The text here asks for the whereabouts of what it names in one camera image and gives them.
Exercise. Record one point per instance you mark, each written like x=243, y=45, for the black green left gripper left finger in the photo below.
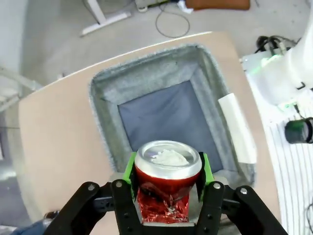
x=123, y=200

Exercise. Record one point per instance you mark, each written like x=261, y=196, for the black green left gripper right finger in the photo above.
x=215, y=203

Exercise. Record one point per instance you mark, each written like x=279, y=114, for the crushed red soda can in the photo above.
x=168, y=169

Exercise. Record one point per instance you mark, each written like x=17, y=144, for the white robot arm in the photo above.
x=291, y=61

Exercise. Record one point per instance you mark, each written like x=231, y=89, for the grey felt basket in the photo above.
x=156, y=107

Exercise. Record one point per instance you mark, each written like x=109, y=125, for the white label tag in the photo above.
x=238, y=127

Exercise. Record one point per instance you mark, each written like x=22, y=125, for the blue jeans leg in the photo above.
x=34, y=227

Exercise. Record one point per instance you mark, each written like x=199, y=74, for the black cylindrical device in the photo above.
x=299, y=130

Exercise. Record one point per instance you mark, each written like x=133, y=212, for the white metal rack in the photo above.
x=14, y=85

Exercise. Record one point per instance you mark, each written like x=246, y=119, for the brown board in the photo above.
x=218, y=4

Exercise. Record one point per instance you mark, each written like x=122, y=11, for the white striped base plate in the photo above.
x=291, y=166

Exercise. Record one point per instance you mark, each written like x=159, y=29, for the white desk leg frame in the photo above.
x=102, y=17

